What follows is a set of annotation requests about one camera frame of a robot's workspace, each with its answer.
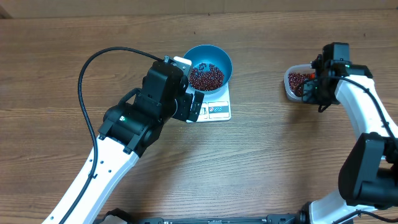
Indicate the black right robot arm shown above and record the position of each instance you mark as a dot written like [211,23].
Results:
[368,178]

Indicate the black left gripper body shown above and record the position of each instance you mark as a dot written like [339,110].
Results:
[183,106]

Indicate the teal blue bowl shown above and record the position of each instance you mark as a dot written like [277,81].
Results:
[211,54]

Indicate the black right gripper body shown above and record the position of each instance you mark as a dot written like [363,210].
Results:
[322,94]

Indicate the white digital kitchen scale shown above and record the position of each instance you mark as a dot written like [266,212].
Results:
[216,105]

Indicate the red beans in bowl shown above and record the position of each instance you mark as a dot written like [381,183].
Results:
[206,77]

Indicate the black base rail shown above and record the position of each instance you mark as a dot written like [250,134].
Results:
[119,216]

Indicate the clear plastic container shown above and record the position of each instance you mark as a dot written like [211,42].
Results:
[303,68]

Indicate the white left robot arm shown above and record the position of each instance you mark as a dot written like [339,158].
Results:
[128,129]

